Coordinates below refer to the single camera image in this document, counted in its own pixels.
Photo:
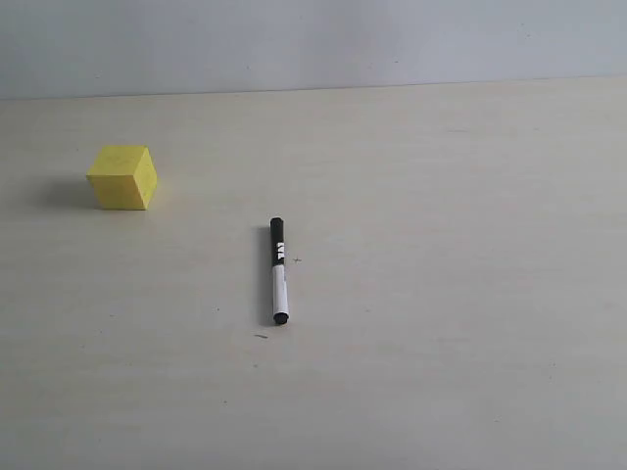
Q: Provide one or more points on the black and white marker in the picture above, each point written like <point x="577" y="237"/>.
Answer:
<point x="280" y="306"/>

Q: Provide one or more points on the yellow foam cube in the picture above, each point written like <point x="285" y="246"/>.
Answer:
<point x="123" y="178"/>

